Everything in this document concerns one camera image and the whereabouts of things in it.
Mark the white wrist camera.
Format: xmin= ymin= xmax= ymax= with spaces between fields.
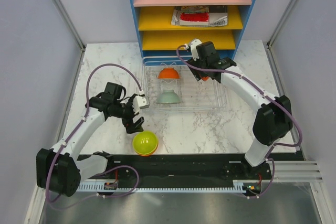
xmin=184 ymin=39 xmax=202 ymax=61
xmin=132 ymin=94 xmax=150 ymax=114

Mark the clear wire dish rack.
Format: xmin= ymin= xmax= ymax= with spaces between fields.
xmin=141 ymin=56 xmax=227 ymax=113

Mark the orange bowl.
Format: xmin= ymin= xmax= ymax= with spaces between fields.
xmin=158 ymin=67 xmax=180 ymax=80
xmin=135 ymin=147 xmax=157 ymax=156

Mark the spiral notebook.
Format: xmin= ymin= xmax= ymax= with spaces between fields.
xmin=209 ymin=5 xmax=228 ymax=27

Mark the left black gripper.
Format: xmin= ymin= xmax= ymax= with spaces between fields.
xmin=113 ymin=94 xmax=144 ymax=134

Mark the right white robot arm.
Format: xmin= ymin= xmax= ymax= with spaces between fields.
xmin=182 ymin=39 xmax=293 ymax=179

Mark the blue shelf unit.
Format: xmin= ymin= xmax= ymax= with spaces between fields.
xmin=130 ymin=0 xmax=256 ymax=62

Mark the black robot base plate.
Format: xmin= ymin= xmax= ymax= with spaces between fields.
xmin=83 ymin=153 xmax=272 ymax=192

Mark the aluminium frame rail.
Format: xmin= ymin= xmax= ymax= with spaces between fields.
xmin=274 ymin=161 xmax=322 ymax=183

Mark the red cover magazine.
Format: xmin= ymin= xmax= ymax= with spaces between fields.
xmin=171 ymin=5 xmax=209 ymax=27

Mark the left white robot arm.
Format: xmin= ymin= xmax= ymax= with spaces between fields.
xmin=36 ymin=82 xmax=149 ymax=197

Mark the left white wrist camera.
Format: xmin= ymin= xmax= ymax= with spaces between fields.
xmin=132 ymin=94 xmax=150 ymax=114

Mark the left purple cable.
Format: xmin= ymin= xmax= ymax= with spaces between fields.
xmin=45 ymin=63 xmax=145 ymax=210

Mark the lime green bowl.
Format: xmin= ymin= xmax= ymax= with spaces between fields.
xmin=132 ymin=131 xmax=159 ymax=151

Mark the white slotted cable duct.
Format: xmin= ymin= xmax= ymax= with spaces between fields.
xmin=77 ymin=180 xmax=246 ymax=194

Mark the pale green bowl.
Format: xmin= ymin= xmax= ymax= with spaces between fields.
xmin=156 ymin=90 xmax=181 ymax=104

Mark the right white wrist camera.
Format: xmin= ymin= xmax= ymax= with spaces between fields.
xmin=184 ymin=39 xmax=202 ymax=61

